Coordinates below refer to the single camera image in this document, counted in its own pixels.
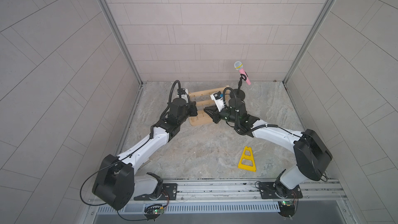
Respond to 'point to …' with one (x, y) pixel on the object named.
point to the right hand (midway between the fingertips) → (205, 110)
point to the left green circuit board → (154, 211)
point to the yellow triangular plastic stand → (244, 156)
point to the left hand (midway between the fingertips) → (199, 101)
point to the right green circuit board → (287, 208)
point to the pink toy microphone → (239, 66)
